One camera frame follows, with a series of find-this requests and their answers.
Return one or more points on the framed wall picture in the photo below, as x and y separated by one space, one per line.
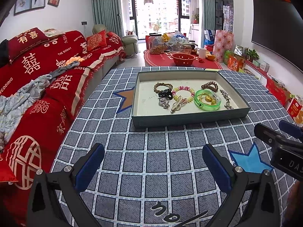
54 3

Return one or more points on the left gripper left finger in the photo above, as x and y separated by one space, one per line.
86 166

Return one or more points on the red floral gift box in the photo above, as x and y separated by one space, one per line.
223 42

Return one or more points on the teal jewelry tray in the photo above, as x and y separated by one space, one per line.
146 112

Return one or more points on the floral light blanket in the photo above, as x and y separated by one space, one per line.
15 106

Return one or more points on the green armchair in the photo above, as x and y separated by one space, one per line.
129 42

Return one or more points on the blue star sticker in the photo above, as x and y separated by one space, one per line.
250 162

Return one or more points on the grey checkered tablecloth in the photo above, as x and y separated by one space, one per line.
157 176

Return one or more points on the red square cushion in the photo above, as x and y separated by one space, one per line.
96 41

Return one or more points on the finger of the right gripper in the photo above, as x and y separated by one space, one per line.
291 129
266 134

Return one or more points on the red covered sofa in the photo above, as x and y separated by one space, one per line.
42 128

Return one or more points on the black wall television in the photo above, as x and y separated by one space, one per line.
277 26

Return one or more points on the green curtain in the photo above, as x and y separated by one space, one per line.
108 13

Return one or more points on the red round table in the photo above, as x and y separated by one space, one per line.
166 60

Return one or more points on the white mug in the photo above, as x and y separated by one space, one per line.
202 53

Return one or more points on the silver metal hair clip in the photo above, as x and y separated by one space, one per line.
164 103

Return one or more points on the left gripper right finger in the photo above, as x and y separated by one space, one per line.
220 168

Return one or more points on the black claw clip scrunchie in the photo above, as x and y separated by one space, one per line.
165 93

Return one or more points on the red colander bowl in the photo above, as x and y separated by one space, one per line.
183 59

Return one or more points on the yellow cord bead pendant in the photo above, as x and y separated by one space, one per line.
207 99

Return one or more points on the green translucent bangle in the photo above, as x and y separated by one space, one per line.
205 107

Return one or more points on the potted green plant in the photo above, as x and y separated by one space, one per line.
250 55

